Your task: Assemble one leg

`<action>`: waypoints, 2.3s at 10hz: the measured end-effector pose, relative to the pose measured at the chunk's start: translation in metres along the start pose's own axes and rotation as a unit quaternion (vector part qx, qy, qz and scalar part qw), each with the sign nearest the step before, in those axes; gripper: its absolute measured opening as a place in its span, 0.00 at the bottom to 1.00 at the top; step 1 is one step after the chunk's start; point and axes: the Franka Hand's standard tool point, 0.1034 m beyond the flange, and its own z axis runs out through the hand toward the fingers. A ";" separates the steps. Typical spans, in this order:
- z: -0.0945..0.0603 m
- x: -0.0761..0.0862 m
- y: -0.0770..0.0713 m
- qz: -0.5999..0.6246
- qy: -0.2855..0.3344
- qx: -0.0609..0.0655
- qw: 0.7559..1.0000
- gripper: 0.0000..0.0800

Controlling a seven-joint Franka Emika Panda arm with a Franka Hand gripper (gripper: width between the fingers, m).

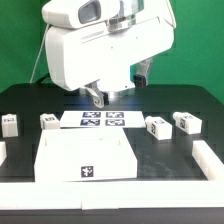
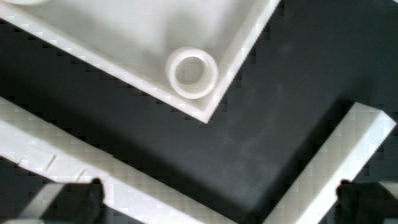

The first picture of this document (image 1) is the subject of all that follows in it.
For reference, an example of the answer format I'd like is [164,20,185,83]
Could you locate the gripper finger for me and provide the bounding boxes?
[134,58,153,88]
[85,83,104,108]

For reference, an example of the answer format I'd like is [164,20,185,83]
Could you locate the white marker sheet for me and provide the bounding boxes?
[60,111,145,128]

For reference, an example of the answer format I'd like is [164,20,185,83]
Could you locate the black cable bundle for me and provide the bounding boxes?
[35,73,54,85]

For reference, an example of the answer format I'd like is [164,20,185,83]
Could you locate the white cable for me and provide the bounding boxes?
[29,23,50,84]

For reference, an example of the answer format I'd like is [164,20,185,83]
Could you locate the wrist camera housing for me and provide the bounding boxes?
[42,0,120,29]

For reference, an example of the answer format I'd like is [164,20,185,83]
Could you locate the white U-shaped obstacle fence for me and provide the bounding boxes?
[0,140,224,211]

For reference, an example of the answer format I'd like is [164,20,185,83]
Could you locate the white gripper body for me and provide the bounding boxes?
[45,16,174,91]

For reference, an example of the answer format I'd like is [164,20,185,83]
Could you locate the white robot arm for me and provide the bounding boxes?
[42,0,176,108]

